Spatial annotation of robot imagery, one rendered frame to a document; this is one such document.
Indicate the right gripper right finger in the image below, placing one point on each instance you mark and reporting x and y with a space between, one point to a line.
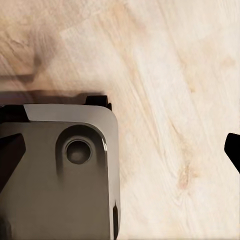
232 149

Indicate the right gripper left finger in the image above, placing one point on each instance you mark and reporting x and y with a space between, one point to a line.
12 149

